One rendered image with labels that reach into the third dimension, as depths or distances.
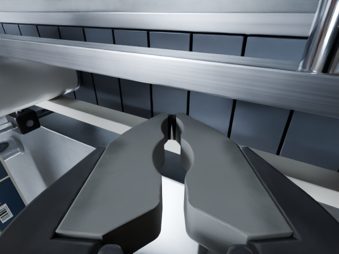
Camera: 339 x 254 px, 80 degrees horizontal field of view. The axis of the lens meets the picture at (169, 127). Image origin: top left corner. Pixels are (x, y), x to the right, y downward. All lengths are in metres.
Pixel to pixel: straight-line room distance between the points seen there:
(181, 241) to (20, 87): 0.26
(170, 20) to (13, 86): 0.14
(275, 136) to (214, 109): 0.05
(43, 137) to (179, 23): 0.31
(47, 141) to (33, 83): 0.19
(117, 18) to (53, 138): 0.24
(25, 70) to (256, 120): 0.20
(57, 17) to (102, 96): 0.09
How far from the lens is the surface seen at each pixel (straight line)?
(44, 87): 0.23
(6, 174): 0.53
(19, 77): 0.22
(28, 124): 0.35
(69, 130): 0.36
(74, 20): 0.25
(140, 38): 0.19
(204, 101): 0.17
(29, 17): 0.31
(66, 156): 0.38
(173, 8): 0.23
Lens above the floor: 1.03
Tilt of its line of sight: 49 degrees down
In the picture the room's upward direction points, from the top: 131 degrees counter-clockwise
